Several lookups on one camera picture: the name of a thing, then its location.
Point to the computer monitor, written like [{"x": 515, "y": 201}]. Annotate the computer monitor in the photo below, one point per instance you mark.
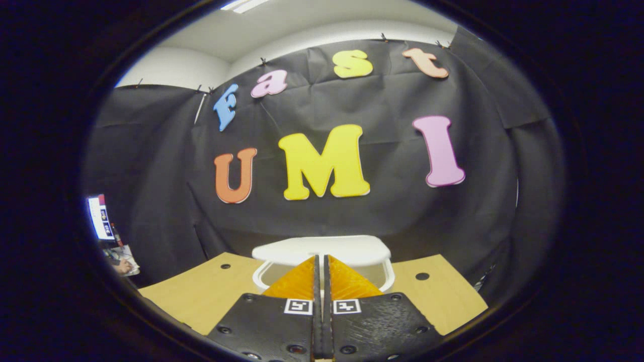
[{"x": 100, "y": 218}]

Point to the white paper sheet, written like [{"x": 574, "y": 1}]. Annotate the white paper sheet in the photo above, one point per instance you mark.
[{"x": 130, "y": 254}]

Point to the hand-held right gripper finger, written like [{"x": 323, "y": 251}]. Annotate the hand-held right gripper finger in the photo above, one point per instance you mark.
[
  {"x": 327, "y": 327},
  {"x": 318, "y": 327}
]

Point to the black backdrop cloth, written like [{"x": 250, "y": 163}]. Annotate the black backdrop cloth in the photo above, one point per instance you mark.
[{"x": 402, "y": 211}]

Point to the white desktop garbage bin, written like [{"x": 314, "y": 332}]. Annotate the white desktop garbage bin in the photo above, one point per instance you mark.
[{"x": 322, "y": 249}]

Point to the wooden desktop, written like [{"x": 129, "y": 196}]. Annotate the wooden desktop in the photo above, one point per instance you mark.
[{"x": 201, "y": 291}]

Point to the ceiling light panel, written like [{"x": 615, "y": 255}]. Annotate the ceiling light panel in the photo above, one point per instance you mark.
[{"x": 244, "y": 4}]

